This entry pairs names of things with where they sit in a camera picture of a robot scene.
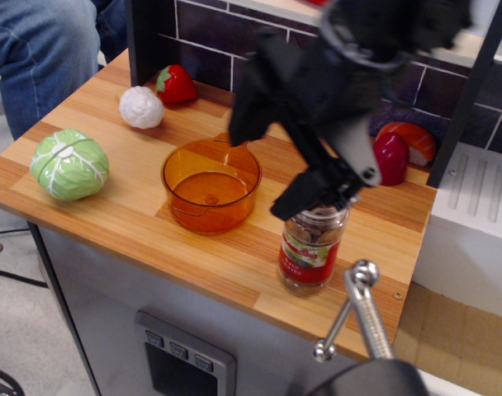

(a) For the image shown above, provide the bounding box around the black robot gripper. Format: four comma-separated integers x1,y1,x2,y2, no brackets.
229,30,381,220

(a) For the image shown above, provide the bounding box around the clear almond spice jar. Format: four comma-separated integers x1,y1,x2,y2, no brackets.
278,205,349,297

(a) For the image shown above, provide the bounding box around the orange transparent plastic pot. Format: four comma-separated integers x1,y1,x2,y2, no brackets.
161,133,262,234

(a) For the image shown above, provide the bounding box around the dark red toy dome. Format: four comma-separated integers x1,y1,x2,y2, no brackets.
372,132,410,186

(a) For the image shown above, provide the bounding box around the red toy strawberry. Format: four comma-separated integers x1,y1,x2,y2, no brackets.
156,64,199,104

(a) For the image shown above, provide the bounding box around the salmon sushi toy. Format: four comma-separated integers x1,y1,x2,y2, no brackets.
376,121,437,167

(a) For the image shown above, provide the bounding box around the white toy cauliflower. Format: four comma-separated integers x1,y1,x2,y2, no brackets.
119,86,164,130

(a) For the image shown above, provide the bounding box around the silver metal clamp screw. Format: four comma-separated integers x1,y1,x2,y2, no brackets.
313,259,395,362

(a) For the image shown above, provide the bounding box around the wooden upper shelf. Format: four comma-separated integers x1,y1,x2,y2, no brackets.
230,0,483,68

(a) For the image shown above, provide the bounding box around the green toy cabbage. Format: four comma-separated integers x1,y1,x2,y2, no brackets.
30,129,110,201

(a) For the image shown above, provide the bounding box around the grey oven control panel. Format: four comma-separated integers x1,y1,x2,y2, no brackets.
135,311,237,396

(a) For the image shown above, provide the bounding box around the black clamp body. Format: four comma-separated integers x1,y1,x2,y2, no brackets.
307,359,429,396

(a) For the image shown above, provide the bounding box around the person leg in blue jeans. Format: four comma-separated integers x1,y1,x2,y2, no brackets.
0,0,127,139

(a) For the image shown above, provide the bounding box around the black shelf post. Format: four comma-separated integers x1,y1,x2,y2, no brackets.
426,0,502,188

